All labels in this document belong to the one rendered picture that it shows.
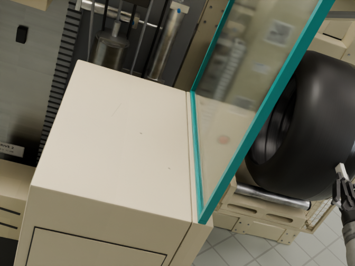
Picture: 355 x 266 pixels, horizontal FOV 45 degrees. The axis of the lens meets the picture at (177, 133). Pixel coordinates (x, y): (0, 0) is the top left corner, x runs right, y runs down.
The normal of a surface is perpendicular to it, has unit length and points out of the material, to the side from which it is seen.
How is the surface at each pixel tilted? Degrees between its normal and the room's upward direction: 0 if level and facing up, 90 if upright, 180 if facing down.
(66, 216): 90
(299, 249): 0
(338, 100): 37
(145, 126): 0
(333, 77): 20
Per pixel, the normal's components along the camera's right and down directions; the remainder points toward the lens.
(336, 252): 0.33, -0.76
